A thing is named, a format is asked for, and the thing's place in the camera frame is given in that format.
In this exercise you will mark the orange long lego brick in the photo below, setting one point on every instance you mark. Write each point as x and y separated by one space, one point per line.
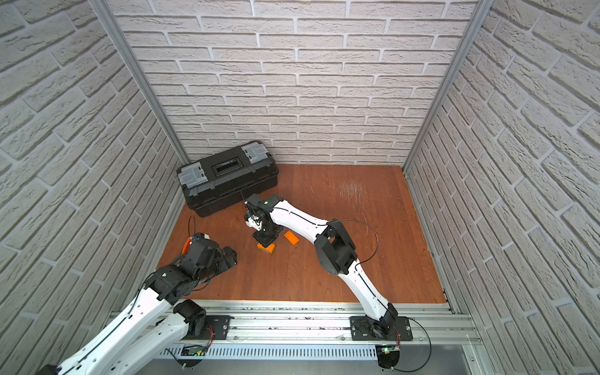
291 237
267 249

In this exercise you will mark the aluminium corner post right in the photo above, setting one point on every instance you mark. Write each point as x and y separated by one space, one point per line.
479 15

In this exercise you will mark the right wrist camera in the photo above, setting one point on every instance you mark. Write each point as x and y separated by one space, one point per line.
253 222

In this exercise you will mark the white perforated cable tray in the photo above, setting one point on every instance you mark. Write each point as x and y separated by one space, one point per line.
277 352

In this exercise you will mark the aluminium corner post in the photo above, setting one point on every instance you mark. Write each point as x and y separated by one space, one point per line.
479 15
109 22

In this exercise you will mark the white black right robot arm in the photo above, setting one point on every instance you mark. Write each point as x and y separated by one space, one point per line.
336 253

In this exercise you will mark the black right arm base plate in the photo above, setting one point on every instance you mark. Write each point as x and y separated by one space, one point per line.
366 329

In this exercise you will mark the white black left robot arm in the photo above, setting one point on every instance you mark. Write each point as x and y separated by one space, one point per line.
160 314

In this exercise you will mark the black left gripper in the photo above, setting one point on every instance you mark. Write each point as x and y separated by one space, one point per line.
227 255

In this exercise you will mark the orange handled pliers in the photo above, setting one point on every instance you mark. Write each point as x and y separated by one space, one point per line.
187 245

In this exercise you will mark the black plastic toolbox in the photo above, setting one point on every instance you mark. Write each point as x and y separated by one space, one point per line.
216 182

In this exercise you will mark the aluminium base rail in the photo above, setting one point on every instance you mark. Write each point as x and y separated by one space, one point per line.
279 323

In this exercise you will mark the aluminium corner post left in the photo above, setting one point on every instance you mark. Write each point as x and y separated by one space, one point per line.
109 22

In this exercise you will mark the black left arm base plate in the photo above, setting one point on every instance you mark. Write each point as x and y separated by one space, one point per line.
213 327

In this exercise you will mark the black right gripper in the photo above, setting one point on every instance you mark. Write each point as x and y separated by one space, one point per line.
266 241

